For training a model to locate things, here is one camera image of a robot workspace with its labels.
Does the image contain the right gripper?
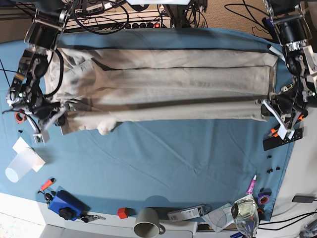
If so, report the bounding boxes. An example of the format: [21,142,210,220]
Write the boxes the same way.
[26,103,66,133]

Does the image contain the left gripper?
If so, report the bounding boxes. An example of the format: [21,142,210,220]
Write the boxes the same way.
[257,93,309,129]

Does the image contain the beige T-shirt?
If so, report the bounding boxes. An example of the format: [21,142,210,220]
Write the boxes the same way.
[44,48,278,135]

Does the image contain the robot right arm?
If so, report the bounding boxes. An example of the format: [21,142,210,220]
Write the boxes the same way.
[6,0,75,140]

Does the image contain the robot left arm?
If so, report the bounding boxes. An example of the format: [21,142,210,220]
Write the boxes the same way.
[264,0,317,130]

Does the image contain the orange utility knife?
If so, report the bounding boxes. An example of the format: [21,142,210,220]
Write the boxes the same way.
[268,114,309,138]

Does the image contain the black remote control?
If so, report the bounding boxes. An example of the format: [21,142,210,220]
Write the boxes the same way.
[263,128,303,151]

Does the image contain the green AA battery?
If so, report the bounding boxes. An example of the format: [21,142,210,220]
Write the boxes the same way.
[282,84,294,92]

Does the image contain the red tape roll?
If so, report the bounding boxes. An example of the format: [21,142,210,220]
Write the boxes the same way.
[14,111,27,124]

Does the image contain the white paper sheet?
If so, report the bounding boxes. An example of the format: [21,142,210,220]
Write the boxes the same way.
[12,137,46,173]

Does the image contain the translucent plastic cup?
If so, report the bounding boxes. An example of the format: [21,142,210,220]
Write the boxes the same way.
[5,148,37,183]

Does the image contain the orange marker pen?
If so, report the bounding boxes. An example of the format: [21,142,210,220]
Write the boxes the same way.
[37,178,55,193]

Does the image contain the white marker pen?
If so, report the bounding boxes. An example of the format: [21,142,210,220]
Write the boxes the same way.
[267,44,285,62]

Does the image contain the purple glue tube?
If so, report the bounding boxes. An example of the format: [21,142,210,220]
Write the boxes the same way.
[246,175,257,194]

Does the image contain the purple tape roll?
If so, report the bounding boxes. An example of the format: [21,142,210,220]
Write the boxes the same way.
[258,192,270,205]

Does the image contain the blue box with knob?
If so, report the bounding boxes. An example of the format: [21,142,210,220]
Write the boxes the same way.
[48,190,85,221]

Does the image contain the black phone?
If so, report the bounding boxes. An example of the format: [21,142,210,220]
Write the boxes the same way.
[292,195,316,203]

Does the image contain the metal keys with fob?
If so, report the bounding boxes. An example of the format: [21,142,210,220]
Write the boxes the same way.
[80,215,106,223]

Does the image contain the clear wine glass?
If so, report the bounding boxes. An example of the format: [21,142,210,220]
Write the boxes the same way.
[231,194,260,238]

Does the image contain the red cube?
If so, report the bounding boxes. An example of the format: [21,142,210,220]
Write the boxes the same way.
[117,207,129,219]

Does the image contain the folded paper map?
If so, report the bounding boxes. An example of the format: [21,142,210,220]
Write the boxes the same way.
[202,203,234,233]

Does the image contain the packaged tool blister pack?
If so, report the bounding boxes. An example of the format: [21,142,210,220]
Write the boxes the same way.
[167,205,211,222]

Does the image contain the black power strip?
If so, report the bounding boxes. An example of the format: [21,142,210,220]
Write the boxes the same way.
[125,21,171,29]

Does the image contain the grey ceramic mug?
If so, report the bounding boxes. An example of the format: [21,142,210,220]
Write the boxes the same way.
[133,207,166,238]

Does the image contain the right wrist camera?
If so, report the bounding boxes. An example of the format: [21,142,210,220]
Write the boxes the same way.
[33,132,50,144]

